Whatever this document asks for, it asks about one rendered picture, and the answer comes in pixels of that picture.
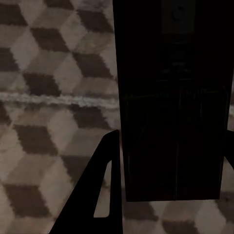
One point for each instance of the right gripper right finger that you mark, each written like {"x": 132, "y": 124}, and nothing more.
{"x": 229, "y": 147}

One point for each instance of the mousetrap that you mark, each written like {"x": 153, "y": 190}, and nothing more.
{"x": 175, "y": 64}

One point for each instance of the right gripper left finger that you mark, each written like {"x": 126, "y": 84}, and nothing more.
{"x": 77, "y": 216}

